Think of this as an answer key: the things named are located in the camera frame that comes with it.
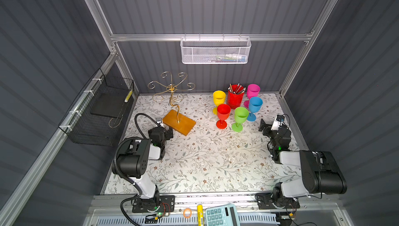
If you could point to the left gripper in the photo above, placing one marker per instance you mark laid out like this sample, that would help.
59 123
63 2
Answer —
167 134

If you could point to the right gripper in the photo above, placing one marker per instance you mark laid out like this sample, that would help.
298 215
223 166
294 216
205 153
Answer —
268 130

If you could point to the gold rack with wooden base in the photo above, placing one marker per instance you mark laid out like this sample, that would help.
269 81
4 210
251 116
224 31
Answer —
174 119

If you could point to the blue wine glass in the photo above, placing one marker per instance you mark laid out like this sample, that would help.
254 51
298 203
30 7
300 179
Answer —
255 104

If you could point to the green wine glass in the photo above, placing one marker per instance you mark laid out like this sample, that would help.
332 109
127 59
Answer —
240 116

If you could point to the pink wine glass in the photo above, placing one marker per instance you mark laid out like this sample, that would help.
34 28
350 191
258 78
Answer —
252 91

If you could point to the red-orange wine glass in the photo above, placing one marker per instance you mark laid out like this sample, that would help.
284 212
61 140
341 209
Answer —
223 113

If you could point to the yellow wine glass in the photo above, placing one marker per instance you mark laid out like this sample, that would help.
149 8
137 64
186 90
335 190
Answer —
218 99

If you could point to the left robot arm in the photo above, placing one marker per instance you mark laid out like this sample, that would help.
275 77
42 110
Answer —
132 158

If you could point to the yellow marker in basket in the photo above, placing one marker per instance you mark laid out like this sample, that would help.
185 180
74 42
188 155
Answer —
128 96

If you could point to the red pen cup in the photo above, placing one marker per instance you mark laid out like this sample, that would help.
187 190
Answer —
235 95

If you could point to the orange rubber band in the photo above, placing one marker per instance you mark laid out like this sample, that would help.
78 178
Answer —
187 213

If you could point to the yellow glue stick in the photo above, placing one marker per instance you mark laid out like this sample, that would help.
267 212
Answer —
200 215

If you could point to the calculator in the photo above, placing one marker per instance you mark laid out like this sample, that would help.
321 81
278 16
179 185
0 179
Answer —
225 215

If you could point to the black wire basket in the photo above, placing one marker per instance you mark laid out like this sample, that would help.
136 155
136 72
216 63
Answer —
101 115

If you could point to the white wire mesh basket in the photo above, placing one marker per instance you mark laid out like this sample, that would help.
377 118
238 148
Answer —
215 50

